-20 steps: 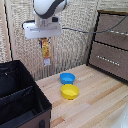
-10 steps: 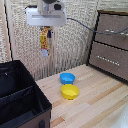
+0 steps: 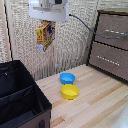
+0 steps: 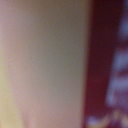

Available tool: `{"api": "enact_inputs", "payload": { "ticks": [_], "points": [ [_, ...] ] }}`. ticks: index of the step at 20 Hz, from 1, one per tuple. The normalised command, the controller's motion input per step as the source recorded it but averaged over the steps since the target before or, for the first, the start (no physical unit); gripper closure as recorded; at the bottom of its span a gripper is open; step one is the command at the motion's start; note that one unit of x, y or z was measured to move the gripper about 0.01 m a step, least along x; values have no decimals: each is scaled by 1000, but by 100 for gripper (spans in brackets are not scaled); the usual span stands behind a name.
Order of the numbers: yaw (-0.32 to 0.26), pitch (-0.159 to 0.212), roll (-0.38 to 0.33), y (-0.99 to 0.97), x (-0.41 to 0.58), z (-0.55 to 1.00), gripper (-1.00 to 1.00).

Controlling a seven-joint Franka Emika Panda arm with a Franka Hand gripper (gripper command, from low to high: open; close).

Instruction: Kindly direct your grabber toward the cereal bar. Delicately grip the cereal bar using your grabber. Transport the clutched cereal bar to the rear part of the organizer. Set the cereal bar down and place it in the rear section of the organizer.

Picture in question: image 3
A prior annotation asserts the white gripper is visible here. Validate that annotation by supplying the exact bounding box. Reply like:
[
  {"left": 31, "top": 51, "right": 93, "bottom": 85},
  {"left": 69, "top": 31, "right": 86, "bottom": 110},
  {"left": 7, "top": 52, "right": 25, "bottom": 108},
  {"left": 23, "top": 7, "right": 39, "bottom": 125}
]
[{"left": 28, "top": 0, "right": 71, "bottom": 35}]

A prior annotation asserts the yellow red cereal bar box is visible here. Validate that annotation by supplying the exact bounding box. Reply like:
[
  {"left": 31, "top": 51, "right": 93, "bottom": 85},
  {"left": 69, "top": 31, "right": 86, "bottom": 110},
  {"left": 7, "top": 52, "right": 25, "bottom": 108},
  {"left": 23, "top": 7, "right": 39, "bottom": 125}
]
[{"left": 35, "top": 20, "right": 56, "bottom": 53}]

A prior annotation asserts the beige woven folding screen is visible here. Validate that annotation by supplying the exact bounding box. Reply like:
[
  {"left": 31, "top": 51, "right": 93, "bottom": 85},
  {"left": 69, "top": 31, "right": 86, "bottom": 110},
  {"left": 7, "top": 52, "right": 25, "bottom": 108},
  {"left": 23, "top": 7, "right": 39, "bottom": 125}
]
[{"left": 0, "top": 0, "right": 128, "bottom": 80}]

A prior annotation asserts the blue plastic bowl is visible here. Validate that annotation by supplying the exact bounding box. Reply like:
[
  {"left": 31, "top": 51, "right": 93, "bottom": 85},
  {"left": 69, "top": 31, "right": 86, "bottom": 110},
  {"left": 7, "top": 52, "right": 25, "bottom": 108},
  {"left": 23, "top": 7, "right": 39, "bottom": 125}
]
[{"left": 59, "top": 72, "right": 76, "bottom": 86}]

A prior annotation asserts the brown drawer cabinet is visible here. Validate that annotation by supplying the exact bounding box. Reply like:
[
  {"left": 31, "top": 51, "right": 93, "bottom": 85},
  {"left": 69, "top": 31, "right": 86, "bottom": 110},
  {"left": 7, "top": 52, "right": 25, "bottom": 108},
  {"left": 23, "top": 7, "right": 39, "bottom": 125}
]
[{"left": 86, "top": 9, "right": 128, "bottom": 83}]

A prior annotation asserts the yellow plastic bowl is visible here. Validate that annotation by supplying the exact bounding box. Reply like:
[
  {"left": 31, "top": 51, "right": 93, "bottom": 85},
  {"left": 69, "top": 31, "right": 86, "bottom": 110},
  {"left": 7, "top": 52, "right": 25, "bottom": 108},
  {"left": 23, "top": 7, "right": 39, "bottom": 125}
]
[{"left": 60, "top": 83, "right": 80, "bottom": 101}]

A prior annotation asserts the black fabric storage box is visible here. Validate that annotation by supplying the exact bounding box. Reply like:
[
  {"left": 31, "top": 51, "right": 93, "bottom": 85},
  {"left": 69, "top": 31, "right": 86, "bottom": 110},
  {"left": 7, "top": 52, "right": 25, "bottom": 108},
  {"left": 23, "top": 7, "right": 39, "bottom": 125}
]
[{"left": 0, "top": 60, "right": 53, "bottom": 128}]

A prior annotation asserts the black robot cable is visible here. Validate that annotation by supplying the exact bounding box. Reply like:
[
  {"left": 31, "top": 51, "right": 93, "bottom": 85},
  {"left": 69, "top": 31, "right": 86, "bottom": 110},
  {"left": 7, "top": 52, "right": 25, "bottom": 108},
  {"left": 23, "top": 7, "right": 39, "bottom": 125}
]
[{"left": 68, "top": 13, "right": 128, "bottom": 40}]

